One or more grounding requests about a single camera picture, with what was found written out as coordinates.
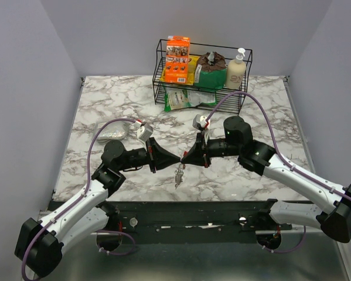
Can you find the black wire shelf rack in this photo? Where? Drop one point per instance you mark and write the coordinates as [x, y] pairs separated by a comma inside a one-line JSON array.
[[232, 105]]

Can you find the yellow snack bag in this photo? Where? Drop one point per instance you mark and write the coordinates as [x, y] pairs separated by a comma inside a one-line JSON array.
[[190, 70]]

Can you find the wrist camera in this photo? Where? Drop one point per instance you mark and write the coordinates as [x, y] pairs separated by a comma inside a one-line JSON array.
[[200, 122], [144, 132]]

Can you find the green white snack bag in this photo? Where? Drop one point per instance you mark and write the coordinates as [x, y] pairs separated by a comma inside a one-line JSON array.
[[176, 99]]

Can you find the green brown bag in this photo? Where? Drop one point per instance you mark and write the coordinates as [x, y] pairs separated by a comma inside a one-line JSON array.
[[210, 72]]

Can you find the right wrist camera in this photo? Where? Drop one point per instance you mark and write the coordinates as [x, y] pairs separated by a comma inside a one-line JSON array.
[[200, 122]]

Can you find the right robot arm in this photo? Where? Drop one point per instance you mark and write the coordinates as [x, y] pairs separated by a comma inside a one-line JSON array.
[[329, 209]]

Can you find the orange product box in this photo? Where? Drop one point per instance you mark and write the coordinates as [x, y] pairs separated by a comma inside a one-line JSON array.
[[177, 46]]

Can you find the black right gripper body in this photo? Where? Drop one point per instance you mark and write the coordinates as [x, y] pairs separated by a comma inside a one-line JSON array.
[[206, 154]]

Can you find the cream lotion pump bottle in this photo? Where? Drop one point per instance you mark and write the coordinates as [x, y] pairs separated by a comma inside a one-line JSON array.
[[236, 70]]

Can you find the silver glitter pouch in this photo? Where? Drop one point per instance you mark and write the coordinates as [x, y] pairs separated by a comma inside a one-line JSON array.
[[114, 131]]

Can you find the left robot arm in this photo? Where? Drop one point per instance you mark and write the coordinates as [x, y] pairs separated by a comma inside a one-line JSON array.
[[41, 244]]

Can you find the steel key organizer red handle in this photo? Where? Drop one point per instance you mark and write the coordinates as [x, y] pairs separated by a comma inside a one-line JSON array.
[[179, 172]]

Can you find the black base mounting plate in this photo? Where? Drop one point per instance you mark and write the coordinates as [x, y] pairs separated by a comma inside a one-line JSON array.
[[186, 222]]

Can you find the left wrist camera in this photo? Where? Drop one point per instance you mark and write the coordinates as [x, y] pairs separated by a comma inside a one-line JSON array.
[[144, 132]]

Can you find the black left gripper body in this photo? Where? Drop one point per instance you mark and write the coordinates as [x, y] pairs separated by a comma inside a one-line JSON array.
[[150, 152]]

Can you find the aluminium rail frame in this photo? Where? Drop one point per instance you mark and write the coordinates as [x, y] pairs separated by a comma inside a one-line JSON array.
[[42, 244]]

